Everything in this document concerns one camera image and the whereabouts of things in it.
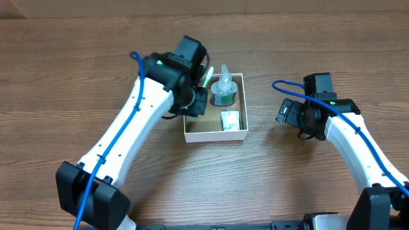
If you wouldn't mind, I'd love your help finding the green white toothbrush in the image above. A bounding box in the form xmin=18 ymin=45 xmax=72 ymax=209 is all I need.
xmin=188 ymin=66 xmax=214 ymax=119

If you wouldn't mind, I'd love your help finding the clear pump soap bottle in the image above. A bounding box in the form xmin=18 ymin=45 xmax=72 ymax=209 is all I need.
xmin=210 ymin=65 xmax=238 ymax=107

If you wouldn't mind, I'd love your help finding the white cardboard box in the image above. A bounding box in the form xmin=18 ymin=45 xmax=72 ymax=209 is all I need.
xmin=183 ymin=73 xmax=249 ymax=143

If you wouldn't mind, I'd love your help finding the green white soap packet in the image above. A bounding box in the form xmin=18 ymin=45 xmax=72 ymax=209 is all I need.
xmin=220 ymin=110 xmax=240 ymax=131

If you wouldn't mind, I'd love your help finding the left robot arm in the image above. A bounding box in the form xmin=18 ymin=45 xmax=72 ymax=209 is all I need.
xmin=56 ymin=50 xmax=210 ymax=229

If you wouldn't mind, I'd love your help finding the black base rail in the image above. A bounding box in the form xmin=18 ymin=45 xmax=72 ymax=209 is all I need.
xmin=136 ymin=220 xmax=311 ymax=230

